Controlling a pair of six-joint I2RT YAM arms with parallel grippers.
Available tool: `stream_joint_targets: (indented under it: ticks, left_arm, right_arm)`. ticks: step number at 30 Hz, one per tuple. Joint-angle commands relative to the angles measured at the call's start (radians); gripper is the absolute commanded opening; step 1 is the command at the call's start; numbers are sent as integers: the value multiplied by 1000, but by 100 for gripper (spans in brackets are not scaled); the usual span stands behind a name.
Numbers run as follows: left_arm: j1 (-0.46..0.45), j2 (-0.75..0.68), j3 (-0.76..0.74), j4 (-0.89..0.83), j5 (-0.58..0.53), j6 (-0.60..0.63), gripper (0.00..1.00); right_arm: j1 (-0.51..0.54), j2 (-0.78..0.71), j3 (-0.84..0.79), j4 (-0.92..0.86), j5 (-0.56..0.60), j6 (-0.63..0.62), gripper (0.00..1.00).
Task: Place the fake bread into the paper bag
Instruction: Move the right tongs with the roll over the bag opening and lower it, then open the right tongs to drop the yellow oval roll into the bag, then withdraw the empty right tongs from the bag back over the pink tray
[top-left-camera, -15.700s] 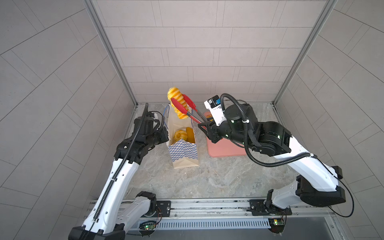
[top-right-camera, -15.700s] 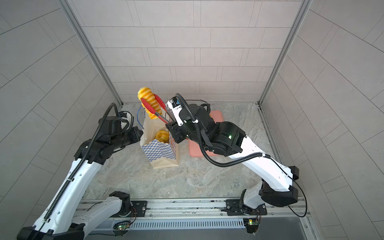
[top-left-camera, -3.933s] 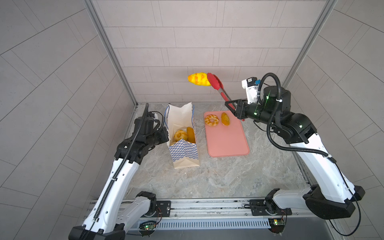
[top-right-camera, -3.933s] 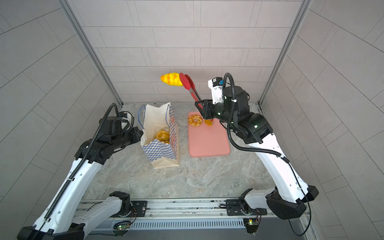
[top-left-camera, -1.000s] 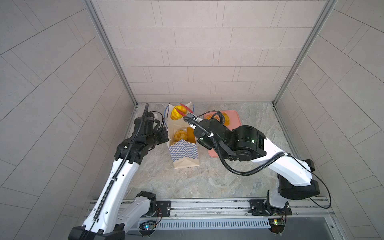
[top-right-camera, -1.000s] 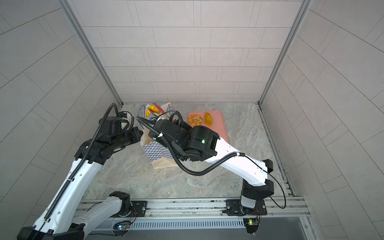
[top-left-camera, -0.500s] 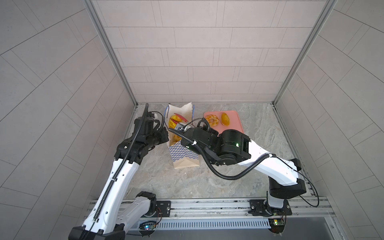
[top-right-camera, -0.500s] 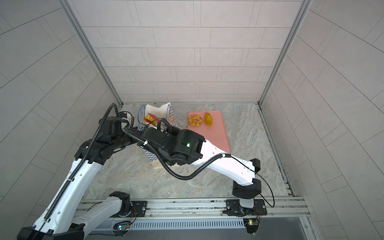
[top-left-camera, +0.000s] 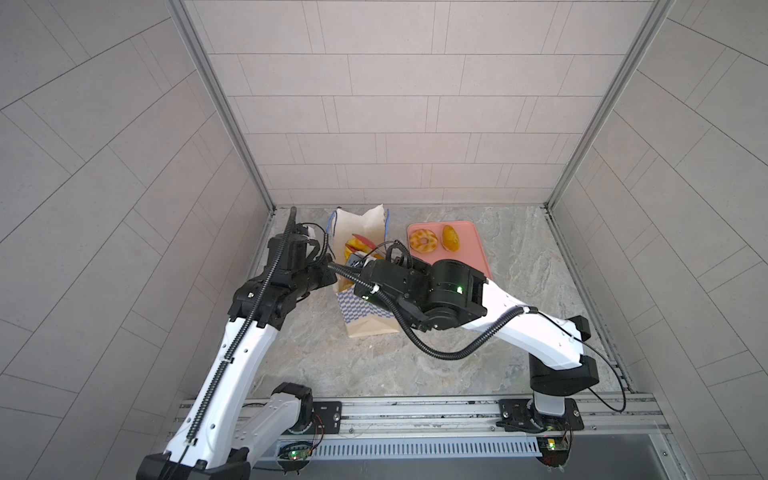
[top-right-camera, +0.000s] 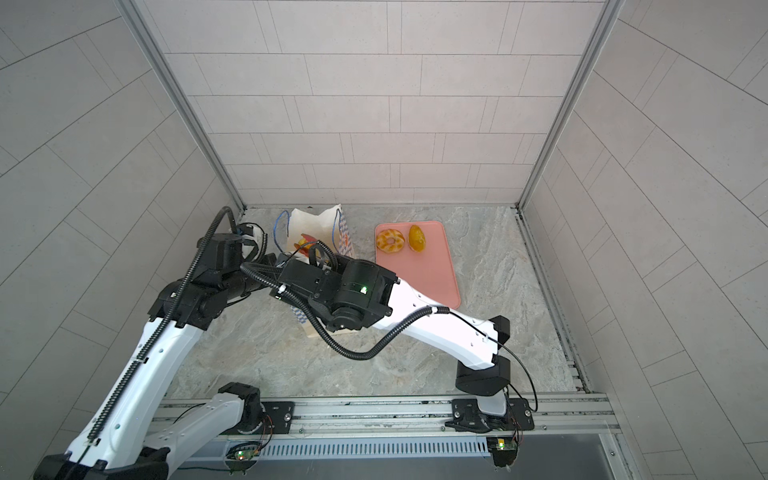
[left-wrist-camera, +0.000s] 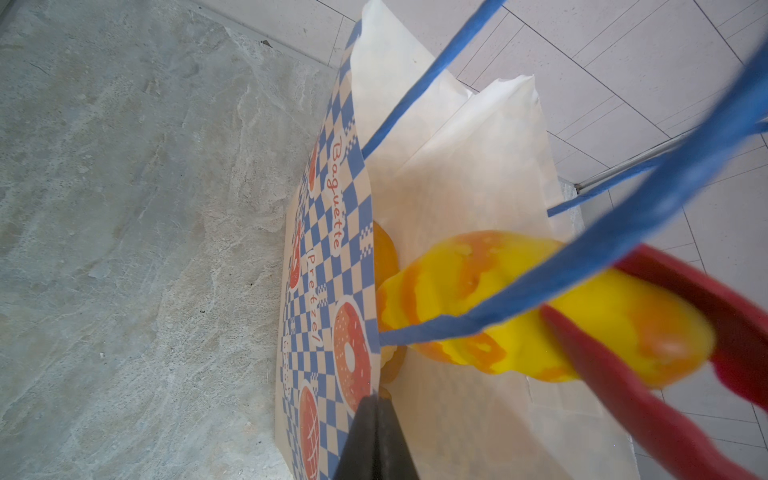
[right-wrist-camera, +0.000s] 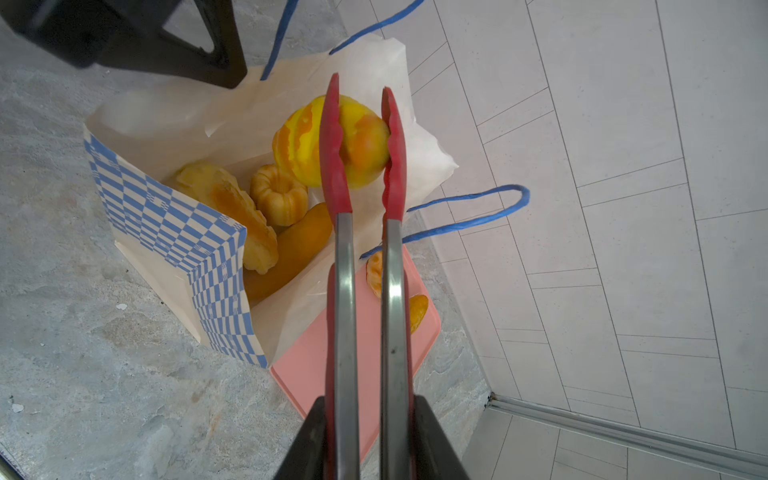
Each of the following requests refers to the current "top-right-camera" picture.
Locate green circuit board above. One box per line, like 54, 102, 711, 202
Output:
486, 437, 520, 468
224, 441, 263, 472

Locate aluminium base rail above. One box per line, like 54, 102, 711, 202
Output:
149, 393, 620, 467

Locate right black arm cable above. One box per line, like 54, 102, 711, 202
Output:
239, 239, 540, 414

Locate blue checkered paper bag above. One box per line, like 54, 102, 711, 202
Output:
277, 205, 355, 313

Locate red metal tongs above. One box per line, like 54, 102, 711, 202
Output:
294, 233, 317, 260

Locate small brown oval bun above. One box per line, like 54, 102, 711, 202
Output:
408, 224, 426, 252

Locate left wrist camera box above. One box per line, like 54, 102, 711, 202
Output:
201, 222, 268, 268

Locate left green circuit board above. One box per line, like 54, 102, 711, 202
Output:
224, 441, 263, 472

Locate pink plastic tray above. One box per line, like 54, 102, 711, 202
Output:
375, 221, 461, 310

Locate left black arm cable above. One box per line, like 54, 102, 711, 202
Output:
59, 206, 269, 480

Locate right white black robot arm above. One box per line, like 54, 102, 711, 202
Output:
272, 254, 538, 433

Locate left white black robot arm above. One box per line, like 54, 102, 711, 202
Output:
33, 318, 275, 479

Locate twisted yellow pretzel bread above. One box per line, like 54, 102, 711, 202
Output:
376, 229, 406, 253

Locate right green circuit board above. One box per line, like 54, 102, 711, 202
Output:
486, 437, 520, 468

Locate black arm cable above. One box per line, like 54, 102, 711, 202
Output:
59, 206, 269, 480
239, 239, 540, 414

